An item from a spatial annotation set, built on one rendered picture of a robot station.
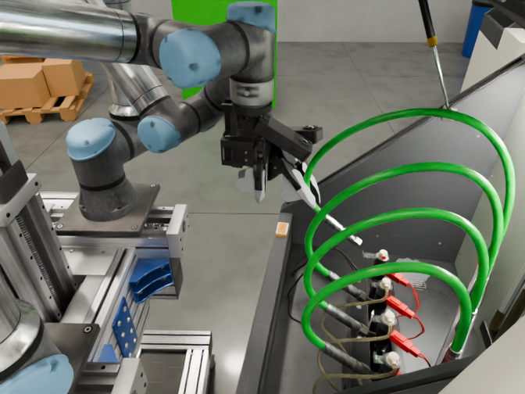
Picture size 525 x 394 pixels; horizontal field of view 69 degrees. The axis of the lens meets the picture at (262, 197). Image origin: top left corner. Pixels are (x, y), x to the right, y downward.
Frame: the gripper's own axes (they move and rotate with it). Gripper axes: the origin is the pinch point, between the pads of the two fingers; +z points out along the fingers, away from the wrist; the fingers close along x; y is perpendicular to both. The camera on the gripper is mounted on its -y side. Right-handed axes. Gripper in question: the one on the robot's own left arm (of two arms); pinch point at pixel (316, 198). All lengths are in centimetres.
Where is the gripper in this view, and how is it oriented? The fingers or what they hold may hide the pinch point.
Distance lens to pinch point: 80.4
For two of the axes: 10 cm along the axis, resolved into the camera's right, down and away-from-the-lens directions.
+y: -7.1, 4.3, 5.7
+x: -4.7, 3.2, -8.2
